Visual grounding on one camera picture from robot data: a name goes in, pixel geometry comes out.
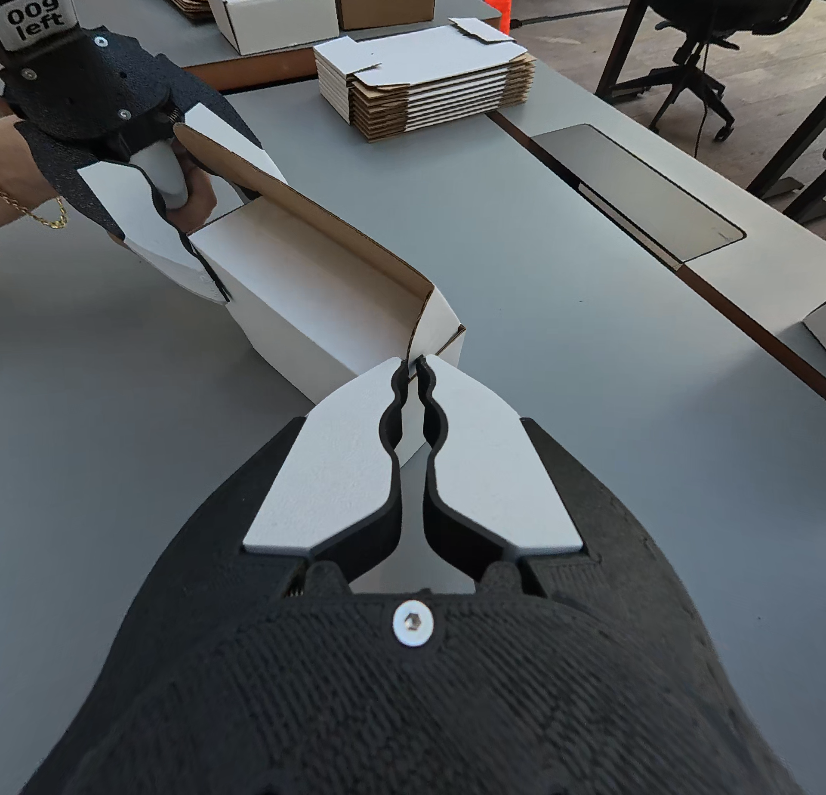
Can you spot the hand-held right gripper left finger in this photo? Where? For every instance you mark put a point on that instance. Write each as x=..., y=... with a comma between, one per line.
x=335, y=472

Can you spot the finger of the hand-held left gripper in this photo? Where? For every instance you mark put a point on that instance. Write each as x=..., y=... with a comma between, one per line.
x=148, y=227
x=239, y=133

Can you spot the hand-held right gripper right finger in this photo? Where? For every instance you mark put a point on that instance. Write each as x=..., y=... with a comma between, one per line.
x=497, y=472

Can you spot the white cardboard box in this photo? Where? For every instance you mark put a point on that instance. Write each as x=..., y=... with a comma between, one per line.
x=310, y=291

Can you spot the person's left forearm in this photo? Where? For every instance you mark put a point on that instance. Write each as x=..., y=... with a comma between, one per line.
x=26, y=188

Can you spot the person's left hand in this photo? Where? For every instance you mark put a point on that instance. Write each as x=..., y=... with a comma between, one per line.
x=197, y=194

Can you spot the large assembled white carton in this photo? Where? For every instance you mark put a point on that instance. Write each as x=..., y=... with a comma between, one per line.
x=277, y=17

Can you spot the stack of flat white cartons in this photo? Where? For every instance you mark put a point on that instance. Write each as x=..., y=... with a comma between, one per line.
x=419, y=85

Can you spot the brown cardboard carton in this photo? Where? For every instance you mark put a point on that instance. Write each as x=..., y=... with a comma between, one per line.
x=387, y=4

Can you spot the black desk leg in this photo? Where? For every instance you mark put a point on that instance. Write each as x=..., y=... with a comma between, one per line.
x=790, y=149
x=629, y=33

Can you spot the black office chair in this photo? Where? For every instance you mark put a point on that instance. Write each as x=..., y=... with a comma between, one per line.
x=710, y=7

